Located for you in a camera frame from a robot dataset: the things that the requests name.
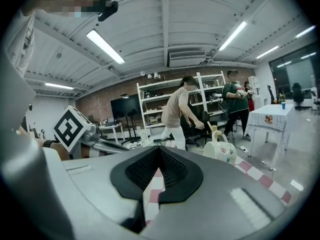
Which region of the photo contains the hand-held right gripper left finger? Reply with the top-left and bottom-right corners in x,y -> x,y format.
61,145 -> 160,235

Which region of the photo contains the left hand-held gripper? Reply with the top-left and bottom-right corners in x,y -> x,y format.
53,105 -> 131,160

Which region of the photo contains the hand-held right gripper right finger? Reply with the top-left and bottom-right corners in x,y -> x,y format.
138,145 -> 287,240

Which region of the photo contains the person's left forearm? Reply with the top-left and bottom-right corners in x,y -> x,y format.
41,140 -> 71,161

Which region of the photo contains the white office desk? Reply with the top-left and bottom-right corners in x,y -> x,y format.
99,123 -> 125,145

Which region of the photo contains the black tripod stand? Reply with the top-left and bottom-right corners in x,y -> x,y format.
124,109 -> 138,142

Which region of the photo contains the white printed ceramic mug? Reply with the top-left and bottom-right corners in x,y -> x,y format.
202,130 -> 238,166

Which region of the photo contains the red checkered cloth table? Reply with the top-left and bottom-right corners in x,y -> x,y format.
142,156 -> 293,226

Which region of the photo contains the beige plastic object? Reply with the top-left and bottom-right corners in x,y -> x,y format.
206,120 -> 225,143

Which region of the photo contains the black office chair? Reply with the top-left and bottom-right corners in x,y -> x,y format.
265,84 -> 276,105
291,82 -> 305,105
185,110 -> 219,146

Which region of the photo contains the white metal shelving rack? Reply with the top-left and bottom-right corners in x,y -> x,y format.
136,70 -> 226,138

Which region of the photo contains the black wristwatch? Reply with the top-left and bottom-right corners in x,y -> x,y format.
42,139 -> 58,149

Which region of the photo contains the long ceiling light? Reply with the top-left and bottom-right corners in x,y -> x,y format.
295,24 -> 317,39
44,82 -> 75,90
218,20 -> 249,52
255,45 -> 280,60
85,28 -> 126,65

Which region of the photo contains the white cloth covered table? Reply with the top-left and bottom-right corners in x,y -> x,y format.
245,103 -> 298,171

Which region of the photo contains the white tall cabinet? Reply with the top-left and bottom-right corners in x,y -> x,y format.
247,75 -> 264,103

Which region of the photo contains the white ceiling air conditioner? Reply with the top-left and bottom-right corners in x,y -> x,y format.
166,50 -> 207,68

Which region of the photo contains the large dark window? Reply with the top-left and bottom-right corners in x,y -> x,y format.
268,41 -> 320,110

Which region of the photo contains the person's white shirt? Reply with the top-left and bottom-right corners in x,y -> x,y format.
4,10 -> 36,78

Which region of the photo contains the black wall television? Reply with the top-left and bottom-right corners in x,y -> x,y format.
110,93 -> 144,120

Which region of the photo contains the black head-worn camera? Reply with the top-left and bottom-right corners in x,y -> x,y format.
96,0 -> 119,23

